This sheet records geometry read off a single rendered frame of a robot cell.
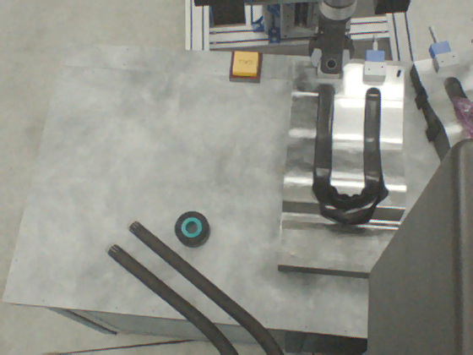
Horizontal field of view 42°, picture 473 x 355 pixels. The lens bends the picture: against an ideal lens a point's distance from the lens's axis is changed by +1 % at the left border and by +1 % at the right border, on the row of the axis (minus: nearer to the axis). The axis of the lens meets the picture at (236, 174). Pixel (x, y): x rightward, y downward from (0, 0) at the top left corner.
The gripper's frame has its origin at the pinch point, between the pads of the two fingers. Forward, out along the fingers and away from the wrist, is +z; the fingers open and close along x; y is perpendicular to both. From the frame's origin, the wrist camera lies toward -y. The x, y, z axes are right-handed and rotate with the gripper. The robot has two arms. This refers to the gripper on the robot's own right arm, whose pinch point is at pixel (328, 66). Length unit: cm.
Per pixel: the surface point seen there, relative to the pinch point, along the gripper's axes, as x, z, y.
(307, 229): 2.5, 4.8, -39.3
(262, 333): 10, -2, -63
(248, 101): 19.2, 10.6, -4.9
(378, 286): 1, -94, -71
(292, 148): 7.0, 1.2, -21.4
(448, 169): 1, -109, -70
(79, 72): 65, 11, 0
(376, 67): -10.9, -1.0, -0.1
